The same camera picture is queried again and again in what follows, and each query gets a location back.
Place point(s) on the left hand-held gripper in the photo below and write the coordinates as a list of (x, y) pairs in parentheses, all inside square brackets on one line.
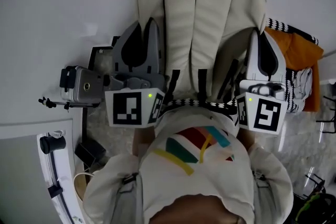
[(126, 107)]

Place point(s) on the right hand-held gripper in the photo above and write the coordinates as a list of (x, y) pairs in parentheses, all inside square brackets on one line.
[(267, 115)]

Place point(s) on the orange sofa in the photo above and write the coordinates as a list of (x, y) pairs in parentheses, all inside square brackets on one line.
[(313, 86)]

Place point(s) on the person's left forearm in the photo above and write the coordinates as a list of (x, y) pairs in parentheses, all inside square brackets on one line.
[(143, 139)]

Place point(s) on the person's right forearm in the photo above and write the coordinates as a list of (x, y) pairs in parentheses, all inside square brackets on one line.
[(246, 139)]

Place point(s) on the black white striped blanket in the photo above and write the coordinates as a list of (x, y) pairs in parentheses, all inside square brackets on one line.
[(288, 81)]

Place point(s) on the orange cushion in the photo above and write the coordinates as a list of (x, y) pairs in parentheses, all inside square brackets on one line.
[(296, 47)]

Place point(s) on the crumpled white cloth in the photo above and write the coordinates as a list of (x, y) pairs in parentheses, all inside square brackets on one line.
[(303, 84)]

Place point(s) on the silver hard case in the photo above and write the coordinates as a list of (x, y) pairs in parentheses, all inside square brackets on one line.
[(86, 86)]

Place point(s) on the black box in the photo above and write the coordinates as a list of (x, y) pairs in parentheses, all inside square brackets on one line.
[(89, 152)]

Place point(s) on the black cylinder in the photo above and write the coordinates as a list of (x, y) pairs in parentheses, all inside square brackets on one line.
[(53, 144)]

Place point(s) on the person's white printed shirt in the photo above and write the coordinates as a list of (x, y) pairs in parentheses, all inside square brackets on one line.
[(162, 183)]

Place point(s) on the black green equipment pile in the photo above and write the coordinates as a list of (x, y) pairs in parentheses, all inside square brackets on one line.
[(309, 204)]

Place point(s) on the person's head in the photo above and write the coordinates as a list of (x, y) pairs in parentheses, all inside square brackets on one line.
[(194, 211)]

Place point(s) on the white framed glass panel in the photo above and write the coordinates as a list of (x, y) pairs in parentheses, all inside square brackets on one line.
[(21, 178)]

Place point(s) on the black metal chair frame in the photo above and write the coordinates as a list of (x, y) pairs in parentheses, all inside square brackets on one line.
[(328, 121)]

